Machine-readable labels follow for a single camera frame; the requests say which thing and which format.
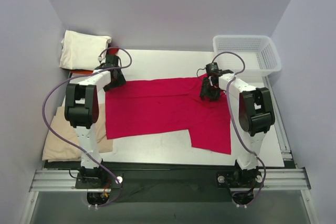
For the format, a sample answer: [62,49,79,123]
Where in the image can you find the magenta red t shirt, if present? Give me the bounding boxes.
[105,77,232,155]

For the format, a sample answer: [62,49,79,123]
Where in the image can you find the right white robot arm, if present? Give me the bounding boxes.
[200,70,275,186]

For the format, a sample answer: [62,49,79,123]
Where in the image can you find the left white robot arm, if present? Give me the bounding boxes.
[65,55,126,169]

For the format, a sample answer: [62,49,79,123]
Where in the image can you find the folded red orange shirts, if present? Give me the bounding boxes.
[70,47,119,74]

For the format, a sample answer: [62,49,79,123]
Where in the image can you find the folded white t shirt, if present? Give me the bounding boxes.
[59,30,112,70]

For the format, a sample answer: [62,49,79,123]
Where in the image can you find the white plastic basket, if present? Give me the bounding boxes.
[213,35,282,77]

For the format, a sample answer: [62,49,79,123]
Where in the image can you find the folded beige t shirt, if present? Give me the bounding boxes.
[42,104,113,162]

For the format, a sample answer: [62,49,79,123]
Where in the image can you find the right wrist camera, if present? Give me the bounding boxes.
[205,62,220,76]

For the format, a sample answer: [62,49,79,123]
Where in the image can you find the aluminium right side rail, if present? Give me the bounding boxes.
[263,77,293,161]

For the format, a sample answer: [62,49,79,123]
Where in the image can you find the aluminium rail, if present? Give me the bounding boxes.
[263,77,293,161]
[30,169,311,191]

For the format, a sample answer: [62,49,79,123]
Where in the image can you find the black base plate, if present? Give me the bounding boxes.
[74,165,265,206]

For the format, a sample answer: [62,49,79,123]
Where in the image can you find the aluminium front rail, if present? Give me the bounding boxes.
[30,169,311,191]

